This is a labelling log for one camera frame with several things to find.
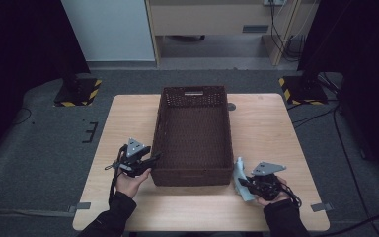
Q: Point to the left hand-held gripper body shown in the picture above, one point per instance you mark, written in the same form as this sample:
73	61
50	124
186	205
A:
133	164

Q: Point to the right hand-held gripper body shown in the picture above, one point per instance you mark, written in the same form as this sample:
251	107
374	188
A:
266	187

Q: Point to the light blue cloth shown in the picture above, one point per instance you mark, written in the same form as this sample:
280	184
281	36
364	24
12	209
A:
238	171

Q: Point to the brown wicker basket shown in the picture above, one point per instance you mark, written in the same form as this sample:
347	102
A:
192	141

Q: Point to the person's right hand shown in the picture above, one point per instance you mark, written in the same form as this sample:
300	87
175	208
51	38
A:
276	201

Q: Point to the person's left hand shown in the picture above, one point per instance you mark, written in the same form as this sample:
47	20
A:
131	186

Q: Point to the dark round table grommet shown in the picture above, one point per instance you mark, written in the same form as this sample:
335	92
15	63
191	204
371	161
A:
233	106

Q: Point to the striped black stand base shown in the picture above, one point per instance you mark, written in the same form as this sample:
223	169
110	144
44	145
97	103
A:
304	90
77	94

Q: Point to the white panel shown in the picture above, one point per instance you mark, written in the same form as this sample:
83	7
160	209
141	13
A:
108	29

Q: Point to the grey vent label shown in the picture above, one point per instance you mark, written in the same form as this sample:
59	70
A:
255	28

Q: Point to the black curtain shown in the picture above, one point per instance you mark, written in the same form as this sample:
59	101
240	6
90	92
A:
19	49
368	65

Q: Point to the white power strip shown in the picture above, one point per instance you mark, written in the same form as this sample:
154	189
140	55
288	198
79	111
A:
273	2

